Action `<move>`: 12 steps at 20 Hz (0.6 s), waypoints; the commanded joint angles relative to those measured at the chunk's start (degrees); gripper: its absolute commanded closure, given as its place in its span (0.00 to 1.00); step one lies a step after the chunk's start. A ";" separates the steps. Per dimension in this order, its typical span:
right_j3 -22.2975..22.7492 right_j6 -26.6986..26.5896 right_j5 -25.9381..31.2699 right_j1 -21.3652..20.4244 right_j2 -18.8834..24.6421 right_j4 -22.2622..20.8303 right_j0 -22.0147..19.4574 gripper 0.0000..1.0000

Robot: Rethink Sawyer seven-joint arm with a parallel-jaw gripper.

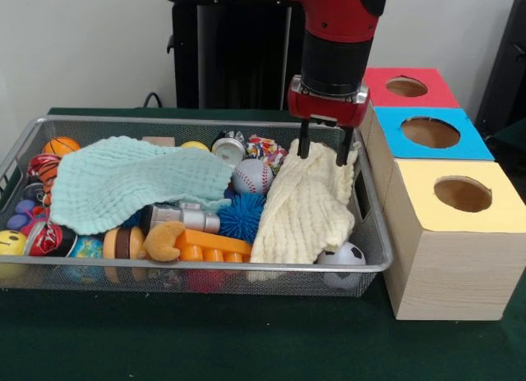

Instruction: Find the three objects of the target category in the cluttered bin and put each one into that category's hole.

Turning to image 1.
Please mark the small white baseball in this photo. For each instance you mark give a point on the small white baseball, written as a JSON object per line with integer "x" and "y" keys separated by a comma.
{"x": 252, "y": 176}

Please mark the brown plush toy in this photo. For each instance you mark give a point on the brown plush toy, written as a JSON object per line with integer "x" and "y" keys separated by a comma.
{"x": 164, "y": 241}

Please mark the small orange basketball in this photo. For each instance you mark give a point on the small orange basketball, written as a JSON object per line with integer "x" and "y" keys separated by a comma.
{"x": 62, "y": 145}

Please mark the wooden box with three holes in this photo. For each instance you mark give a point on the wooden box with three holes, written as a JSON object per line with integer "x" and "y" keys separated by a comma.
{"x": 444, "y": 266}

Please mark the silver toy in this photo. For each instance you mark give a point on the silver toy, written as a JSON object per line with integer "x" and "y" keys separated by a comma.
{"x": 181, "y": 217}

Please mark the small blue spiky ball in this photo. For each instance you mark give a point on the small blue spiky ball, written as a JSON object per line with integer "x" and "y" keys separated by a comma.
{"x": 241, "y": 217}

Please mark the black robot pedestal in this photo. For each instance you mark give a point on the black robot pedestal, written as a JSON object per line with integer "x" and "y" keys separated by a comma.
{"x": 230, "y": 61}

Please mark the small soccer ball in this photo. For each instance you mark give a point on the small soccer ball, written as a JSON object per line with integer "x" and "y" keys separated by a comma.
{"x": 343, "y": 256}

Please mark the orange plastic toy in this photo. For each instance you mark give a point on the orange plastic toy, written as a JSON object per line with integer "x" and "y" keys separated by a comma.
{"x": 209, "y": 243}

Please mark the cream yellow cloth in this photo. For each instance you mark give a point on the cream yellow cloth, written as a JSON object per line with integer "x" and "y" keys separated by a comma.
{"x": 304, "y": 208}

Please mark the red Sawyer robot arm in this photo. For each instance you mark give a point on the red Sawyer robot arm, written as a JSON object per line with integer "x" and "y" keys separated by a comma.
{"x": 341, "y": 28}

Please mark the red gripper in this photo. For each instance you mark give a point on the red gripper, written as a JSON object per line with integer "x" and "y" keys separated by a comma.
{"x": 329, "y": 108}

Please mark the round silver tin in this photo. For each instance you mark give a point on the round silver tin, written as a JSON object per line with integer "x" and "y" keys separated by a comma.
{"x": 228, "y": 149}

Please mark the clear mesh bin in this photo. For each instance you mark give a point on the clear mesh bin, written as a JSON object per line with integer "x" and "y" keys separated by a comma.
{"x": 205, "y": 278}

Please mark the mint green cloth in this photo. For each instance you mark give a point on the mint green cloth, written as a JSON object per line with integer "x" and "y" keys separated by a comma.
{"x": 123, "y": 184}

